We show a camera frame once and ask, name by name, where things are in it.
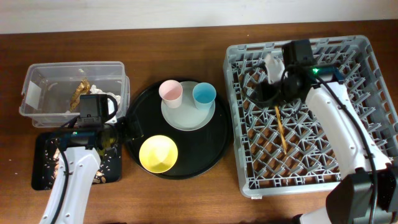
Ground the yellow bowl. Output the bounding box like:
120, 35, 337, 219
139, 135, 178, 174

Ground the wooden chopstick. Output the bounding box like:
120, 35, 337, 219
274, 106, 287, 154

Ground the pink cup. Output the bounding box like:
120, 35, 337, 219
159, 80, 183, 109

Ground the gold foil wrapper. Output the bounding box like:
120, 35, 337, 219
69, 78, 91, 112

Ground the food scraps and rice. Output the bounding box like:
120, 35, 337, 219
39, 146, 121, 189

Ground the white napkin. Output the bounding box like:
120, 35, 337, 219
90, 85, 121, 105

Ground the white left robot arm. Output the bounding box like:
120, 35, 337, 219
40, 115, 143, 223

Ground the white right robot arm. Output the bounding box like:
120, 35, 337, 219
259, 62, 397, 223

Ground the grey dishwasher rack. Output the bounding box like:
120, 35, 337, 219
223, 35, 397, 199

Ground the round black tray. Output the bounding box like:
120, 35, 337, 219
125, 82, 233, 180

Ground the light grey plate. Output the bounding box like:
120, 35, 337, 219
161, 81, 215, 131

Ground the blue cup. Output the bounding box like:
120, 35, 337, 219
192, 82, 216, 110

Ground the black rectangular tray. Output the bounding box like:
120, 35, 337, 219
31, 132, 122, 190

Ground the clear plastic bin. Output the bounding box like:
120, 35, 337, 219
19, 62, 130, 128

